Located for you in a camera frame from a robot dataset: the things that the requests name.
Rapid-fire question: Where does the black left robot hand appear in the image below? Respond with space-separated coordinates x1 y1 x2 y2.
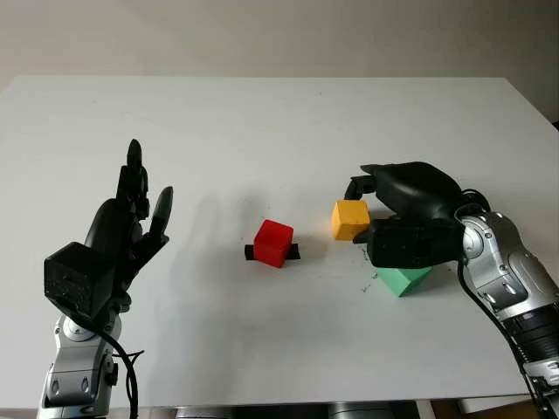
83 138 175 315

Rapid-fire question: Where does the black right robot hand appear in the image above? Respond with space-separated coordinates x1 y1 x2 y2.
343 161 464 245

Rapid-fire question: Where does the yellow block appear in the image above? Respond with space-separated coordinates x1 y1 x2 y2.
330 199 371 242

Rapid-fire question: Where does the green block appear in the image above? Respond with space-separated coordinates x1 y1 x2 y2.
376 264 435 299

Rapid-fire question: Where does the red block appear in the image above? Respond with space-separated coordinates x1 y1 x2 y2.
253 219 293 268

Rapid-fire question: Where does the black tape strip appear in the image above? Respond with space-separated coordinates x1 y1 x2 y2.
244 243 302 262

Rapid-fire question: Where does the dark robot torso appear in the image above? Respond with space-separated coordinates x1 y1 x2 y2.
139 401 421 419

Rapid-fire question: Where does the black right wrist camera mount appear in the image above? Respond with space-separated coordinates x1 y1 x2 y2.
368 217 465 270

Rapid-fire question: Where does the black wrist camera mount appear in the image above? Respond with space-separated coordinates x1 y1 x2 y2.
43 242 120 325
368 217 465 270

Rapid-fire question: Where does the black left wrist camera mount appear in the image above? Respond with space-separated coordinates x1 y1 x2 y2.
43 242 120 325

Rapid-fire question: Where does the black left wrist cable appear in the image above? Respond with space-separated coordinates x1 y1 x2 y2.
72 313 146 419

